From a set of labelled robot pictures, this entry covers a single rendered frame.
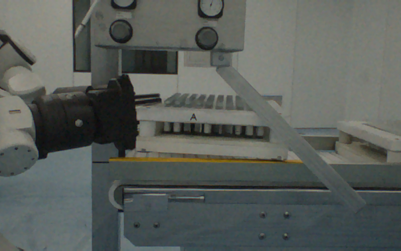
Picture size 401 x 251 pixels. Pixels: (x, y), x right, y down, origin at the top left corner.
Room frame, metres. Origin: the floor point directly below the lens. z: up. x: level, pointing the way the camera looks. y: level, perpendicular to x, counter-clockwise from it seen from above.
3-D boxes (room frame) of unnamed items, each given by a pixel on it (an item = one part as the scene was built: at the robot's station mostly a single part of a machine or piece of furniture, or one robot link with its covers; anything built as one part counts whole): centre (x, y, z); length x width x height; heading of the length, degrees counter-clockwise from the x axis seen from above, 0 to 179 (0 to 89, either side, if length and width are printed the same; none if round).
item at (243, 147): (0.81, -0.03, 0.89); 0.24 x 0.24 x 0.02; 86
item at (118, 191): (0.81, 0.12, 0.81); 0.27 x 0.03 x 0.03; 4
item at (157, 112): (0.81, -0.03, 0.94); 0.25 x 0.24 x 0.02; 176
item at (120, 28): (0.63, 0.11, 1.07); 0.03 x 0.02 x 0.04; 94
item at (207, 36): (0.63, -0.01, 1.06); 0.03 x 0.03 x 0.04; 4
